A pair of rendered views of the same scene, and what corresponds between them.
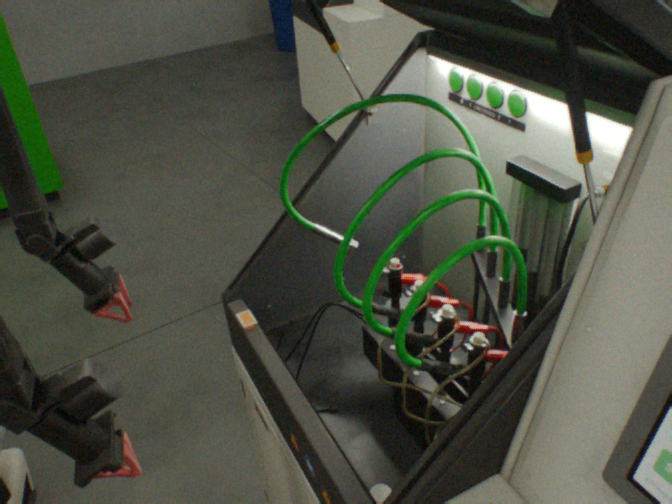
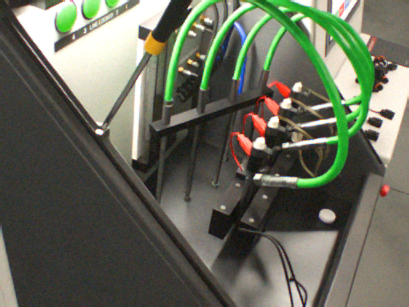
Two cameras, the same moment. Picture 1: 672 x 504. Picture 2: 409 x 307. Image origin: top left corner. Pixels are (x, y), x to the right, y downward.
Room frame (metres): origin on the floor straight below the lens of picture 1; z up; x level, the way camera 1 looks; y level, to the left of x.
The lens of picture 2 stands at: (1.46, 0.33, 1.70)
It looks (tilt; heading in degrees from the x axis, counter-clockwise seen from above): 40 degrees down; 225
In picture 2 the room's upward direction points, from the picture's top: 10 degrees clockwise
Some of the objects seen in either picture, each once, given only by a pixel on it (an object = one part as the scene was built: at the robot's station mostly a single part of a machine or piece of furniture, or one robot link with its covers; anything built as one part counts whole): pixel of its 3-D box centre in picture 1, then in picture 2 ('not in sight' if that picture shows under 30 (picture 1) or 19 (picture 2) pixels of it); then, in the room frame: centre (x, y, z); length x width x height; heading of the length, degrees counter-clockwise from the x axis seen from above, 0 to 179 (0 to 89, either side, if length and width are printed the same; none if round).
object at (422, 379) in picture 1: (429, 395); (257, 193); (0.77, -0.16, 0.91); 0.34 x 0.10 x 0.15; 25
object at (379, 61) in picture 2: not in sight; (378, 70); (0.15, -0.29, 1.01); 0.23 x 0.11 x 0.06; 25
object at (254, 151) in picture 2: (390, 311); (253, 186); (0.88, -0.10, 1.03); 0.05 x 0.03 x 0.21; 115
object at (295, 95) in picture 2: (468, 391); (290, 127); (0.66, -0.20, 1.03); 0.05 x 0.03 x 0.21; 115
